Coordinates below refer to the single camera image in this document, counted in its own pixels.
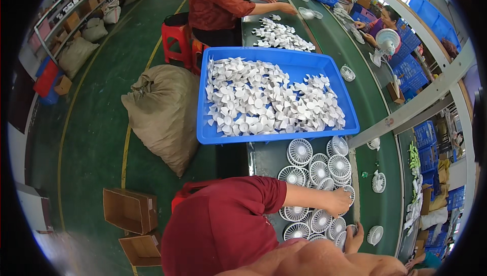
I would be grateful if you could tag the person's right hand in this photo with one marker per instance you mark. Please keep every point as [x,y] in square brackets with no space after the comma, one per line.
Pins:
[353,242]

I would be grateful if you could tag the person's left hand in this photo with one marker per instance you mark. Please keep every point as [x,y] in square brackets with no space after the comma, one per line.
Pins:
[339,201]

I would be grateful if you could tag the person's left fingers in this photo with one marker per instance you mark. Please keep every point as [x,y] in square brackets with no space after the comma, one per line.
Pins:
[344,208]

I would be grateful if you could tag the round white fan grille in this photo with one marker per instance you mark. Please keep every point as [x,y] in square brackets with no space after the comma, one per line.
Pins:
[341,238]
[351,192]
[374,144]
[375,235]
[347,73]

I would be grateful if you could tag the pile of white fan grilles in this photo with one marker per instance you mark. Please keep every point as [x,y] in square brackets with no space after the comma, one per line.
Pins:
[321,173]

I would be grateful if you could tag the white fan head with stand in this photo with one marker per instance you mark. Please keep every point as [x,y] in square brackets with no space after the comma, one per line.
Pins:
[379,181]

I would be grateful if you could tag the heap of white parts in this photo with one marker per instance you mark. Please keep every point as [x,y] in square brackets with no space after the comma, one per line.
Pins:
[414,207]

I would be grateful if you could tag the heap of green parts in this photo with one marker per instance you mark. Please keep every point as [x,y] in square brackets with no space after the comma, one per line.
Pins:
[414,156]

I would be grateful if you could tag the blue crates with parts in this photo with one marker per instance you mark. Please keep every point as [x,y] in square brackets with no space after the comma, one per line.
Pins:
[425,142]

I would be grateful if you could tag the person's body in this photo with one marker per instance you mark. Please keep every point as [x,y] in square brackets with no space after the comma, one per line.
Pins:
[220,230]

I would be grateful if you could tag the large heap white fan blades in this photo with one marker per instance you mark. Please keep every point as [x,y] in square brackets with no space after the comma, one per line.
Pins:
[266,101]

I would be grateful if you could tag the large blue plastic tray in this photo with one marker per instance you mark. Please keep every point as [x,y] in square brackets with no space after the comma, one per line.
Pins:
[304,63]

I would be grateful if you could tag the red plastic stool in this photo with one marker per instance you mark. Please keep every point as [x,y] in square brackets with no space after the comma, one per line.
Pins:
[190,188]
[177,42]

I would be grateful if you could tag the stack of blue crates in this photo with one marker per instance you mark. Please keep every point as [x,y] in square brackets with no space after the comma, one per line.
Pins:
[409,66]

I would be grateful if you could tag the white desk fan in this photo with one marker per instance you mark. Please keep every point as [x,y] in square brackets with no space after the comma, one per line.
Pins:
[387,41]

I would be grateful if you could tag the row of white fan parts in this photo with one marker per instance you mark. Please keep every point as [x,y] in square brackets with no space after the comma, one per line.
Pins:
[350,25]

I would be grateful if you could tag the small heap white fan blades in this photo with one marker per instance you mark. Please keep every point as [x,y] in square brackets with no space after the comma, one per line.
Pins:
[281,34]

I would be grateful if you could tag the big beige woven sack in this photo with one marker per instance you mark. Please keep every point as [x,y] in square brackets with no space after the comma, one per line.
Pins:
[163,116]

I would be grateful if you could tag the small open cardboard box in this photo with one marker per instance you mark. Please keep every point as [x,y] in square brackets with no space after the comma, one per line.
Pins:
[140,249]

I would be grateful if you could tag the row of blue bins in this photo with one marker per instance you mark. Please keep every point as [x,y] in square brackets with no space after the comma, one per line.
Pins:
[433,19]

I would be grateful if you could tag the orange plastic stool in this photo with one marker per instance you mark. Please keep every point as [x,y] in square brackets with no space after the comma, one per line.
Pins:
[198,53]

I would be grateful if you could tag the large open cardboard box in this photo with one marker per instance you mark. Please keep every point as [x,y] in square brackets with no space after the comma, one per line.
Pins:
[129,209]

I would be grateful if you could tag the black cushion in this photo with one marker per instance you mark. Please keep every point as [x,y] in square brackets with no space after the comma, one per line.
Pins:
[177,19]

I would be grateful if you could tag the white woven sack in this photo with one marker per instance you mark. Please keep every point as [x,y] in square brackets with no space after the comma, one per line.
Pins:
[112,11]

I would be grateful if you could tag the small brown cardboard box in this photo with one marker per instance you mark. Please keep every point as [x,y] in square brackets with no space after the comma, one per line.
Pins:
[63,85]

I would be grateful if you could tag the red and blue crates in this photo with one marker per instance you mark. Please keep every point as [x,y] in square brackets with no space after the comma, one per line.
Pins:
[46,80]

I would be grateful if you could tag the metal shelf rack with boxes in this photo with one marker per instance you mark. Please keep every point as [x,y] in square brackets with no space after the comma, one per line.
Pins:
[68,17]

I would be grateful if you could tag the grey metal frame beam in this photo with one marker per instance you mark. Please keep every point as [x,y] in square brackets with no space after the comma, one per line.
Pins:
[411,110]

